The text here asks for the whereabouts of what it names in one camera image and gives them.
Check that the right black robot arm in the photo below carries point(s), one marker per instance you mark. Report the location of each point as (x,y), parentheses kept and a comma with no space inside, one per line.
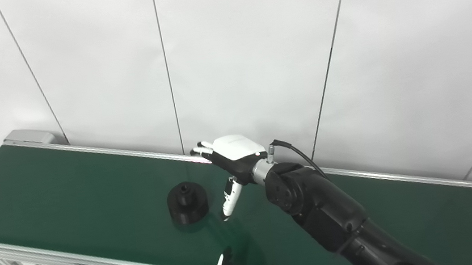
(326,211)

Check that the black round flanged part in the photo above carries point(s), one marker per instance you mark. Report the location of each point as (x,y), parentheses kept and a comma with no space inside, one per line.
(187,201)

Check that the green conveyor belt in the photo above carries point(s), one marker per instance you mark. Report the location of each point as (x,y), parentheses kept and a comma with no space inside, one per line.
(68,198)

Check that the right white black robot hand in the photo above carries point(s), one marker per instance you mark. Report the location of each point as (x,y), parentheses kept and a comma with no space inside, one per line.
(236,150)

